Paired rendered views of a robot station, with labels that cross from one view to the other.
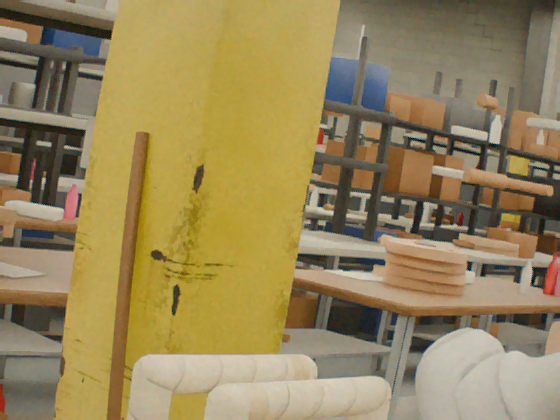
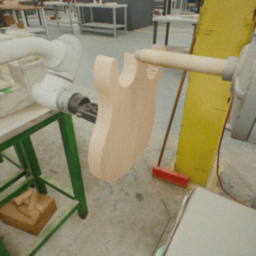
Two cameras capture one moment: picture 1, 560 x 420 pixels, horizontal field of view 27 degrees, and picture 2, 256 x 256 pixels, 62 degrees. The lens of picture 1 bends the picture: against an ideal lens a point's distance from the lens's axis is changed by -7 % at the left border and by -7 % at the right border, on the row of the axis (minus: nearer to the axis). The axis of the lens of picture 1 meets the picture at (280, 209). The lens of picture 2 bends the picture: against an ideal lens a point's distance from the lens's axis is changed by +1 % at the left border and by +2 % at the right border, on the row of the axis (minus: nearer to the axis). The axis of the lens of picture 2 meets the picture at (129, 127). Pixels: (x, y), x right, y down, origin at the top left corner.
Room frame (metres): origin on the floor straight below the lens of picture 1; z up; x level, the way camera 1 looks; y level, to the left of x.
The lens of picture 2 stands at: (1.28, -1.10, 1.38)
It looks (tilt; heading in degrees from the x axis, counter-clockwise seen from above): 33 degrees down; 81
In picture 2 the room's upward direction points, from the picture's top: straight up
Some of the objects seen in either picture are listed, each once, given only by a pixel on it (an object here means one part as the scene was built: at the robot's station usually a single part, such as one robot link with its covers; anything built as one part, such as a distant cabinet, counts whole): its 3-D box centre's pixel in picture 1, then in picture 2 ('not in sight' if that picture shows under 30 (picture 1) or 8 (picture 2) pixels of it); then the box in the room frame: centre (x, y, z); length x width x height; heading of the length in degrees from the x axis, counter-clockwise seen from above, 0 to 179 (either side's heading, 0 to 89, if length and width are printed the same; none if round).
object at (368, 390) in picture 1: (305, 400); (3, 38); (0.91, -0.04, 1.20); 0.20 x 0.03 x 0.03; 138
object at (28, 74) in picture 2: not in sight; (22, 76); (0.93, -0.02, 1.02); 0.27 x 0.15 x 0.17; 139
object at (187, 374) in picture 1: (229, 374); (20, 35); (0.96, 0.02, 1.20); 0.20 x 0.03 x 0.03; 138
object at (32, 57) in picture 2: not in sight; (30, 56); (1.00, -0.08, 1.12); 0.11 x 0.03 x 0.03; 49
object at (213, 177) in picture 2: not in sight; (193, 170); (2.07, 0.15, 0.02); 0.40 x 0.40 x 0.02; 49
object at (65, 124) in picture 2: not in sight; (75, 171); (1.11, -0.14, 0.45); 0.05 x 0.05 x 0.90; 49
